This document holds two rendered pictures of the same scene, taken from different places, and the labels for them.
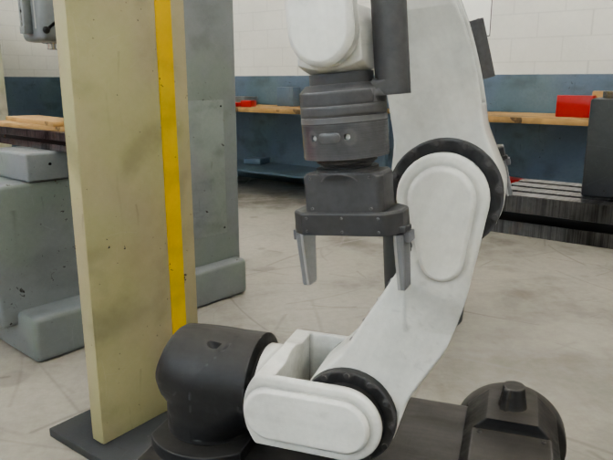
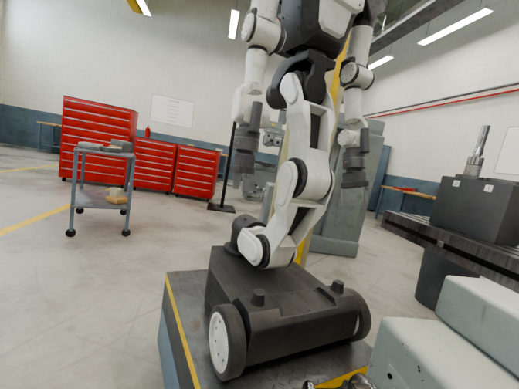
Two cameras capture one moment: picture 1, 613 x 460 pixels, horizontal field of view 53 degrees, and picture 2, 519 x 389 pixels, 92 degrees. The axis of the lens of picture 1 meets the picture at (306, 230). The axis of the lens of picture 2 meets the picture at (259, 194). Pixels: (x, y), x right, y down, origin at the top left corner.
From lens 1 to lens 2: 0.68 m
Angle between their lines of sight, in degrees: 41
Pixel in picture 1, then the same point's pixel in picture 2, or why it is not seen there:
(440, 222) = (282, 184)
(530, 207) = (397, 220)
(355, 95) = (240, 130)
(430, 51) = (299, 128)
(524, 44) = not seen: outside the picture
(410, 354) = (276, 235)
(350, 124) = (238, 138)
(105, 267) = not seen: hidden behind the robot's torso
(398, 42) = (253, 116)
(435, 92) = (298, 142)
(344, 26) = (237, 109)
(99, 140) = not seen: hidden behind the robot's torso
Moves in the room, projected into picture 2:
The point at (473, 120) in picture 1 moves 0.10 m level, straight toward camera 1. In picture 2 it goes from (304, 152) to (281, 147)
